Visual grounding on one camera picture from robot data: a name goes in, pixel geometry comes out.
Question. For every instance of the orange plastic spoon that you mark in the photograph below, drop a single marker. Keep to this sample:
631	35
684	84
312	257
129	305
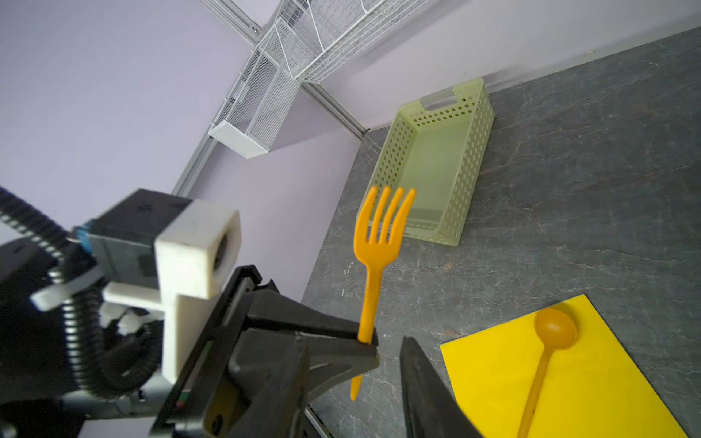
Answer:
557	331

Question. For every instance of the white mesh wall basket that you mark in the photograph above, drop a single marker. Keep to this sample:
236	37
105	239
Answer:
253	112

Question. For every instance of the green perforated plastic basket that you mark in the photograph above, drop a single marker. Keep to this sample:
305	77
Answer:
436	146

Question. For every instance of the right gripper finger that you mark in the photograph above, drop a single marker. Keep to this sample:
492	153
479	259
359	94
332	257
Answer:
430	409

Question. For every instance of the yellow paper napkin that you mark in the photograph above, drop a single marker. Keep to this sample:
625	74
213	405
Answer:
594	389

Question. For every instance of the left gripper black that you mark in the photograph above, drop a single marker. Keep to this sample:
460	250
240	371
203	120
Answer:
246	376

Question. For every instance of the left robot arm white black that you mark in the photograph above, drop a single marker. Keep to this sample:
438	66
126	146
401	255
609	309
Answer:
39	397

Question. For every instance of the white wire shelf rack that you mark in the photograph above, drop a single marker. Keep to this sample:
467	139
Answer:
313	39

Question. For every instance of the orange plastic fork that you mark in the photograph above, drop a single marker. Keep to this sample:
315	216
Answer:
377	243

